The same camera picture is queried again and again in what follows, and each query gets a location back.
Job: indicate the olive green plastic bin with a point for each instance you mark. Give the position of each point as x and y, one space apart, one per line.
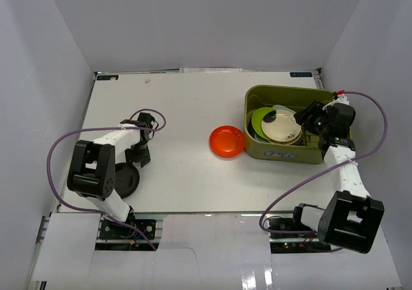
296 99

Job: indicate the light blue rectangular dish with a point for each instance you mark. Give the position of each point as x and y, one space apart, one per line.
256 137

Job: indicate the cream plate with black patch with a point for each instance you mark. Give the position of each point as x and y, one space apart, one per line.
280 125

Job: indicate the right blue table label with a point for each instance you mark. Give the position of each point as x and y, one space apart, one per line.
301 74

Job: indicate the left blue table label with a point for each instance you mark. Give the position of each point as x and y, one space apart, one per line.
106 77

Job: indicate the blue table label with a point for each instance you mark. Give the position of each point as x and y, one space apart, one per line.
301 74
106 77

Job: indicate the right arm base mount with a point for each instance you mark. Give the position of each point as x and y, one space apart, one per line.
287 242

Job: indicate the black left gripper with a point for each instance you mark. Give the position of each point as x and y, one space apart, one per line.
139 156

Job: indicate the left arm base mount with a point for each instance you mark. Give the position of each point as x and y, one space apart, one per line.
114 237

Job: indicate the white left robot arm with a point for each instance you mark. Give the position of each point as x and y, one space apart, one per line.
104 170

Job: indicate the black round plate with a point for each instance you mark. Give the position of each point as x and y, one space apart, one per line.
127 179

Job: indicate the lime green round plate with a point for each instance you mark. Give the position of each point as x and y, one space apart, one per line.
256 120

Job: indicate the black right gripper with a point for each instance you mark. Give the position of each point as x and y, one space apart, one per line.
315 107

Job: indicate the cream floral plate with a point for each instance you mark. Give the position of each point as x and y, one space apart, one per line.
296 140

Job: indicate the orange round plate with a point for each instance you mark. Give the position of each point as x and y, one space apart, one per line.
227 141

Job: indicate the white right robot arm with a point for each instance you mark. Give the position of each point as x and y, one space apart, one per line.
352 217

